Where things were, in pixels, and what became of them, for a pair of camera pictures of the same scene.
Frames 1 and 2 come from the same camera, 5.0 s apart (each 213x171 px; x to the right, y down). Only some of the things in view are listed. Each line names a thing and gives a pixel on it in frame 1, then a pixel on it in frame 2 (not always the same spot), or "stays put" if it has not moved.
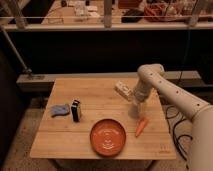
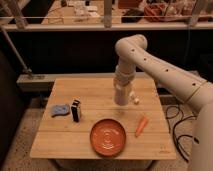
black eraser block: [76, 110] stays put
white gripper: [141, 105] to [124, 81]
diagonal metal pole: [25, 69] stays put
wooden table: [75, 105] stays put
